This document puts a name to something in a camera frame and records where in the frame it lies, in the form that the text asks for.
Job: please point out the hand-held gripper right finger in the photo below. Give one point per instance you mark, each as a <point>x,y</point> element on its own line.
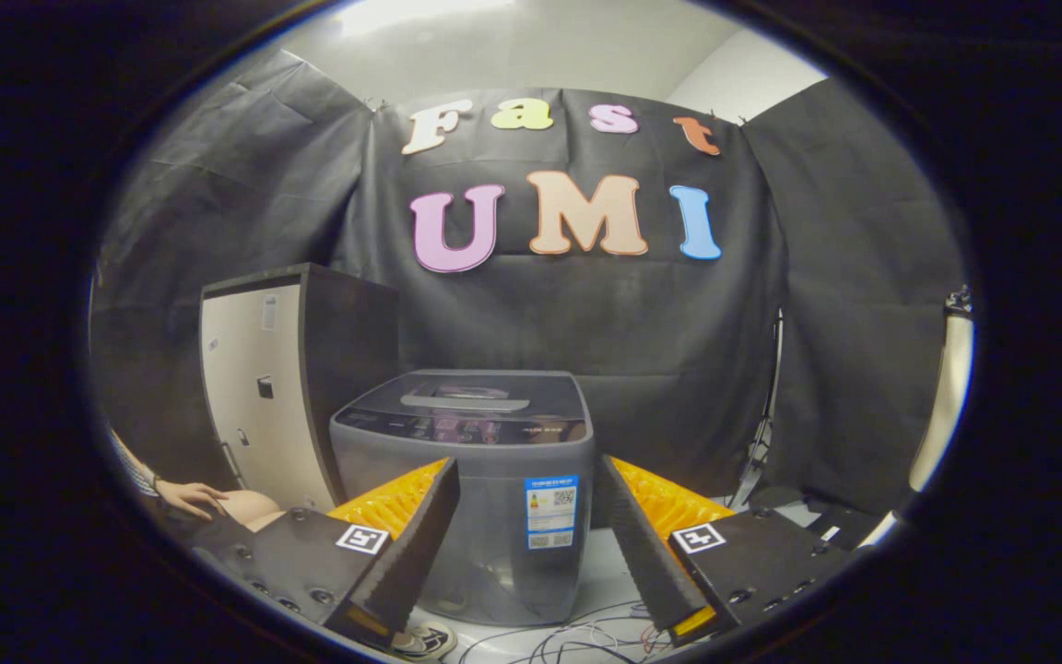
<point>642,553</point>

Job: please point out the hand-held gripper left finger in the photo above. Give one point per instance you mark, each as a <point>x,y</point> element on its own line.
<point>416,553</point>

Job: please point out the grey washing machine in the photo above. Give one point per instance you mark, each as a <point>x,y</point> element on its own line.
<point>485,516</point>

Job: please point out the person's shoe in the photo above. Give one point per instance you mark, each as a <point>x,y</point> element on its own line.
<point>425,639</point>

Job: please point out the beige and black cabinet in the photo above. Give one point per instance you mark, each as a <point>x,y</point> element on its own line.
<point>264,406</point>

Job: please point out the black backdrop cloth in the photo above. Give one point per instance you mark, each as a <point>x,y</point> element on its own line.
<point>660,323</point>

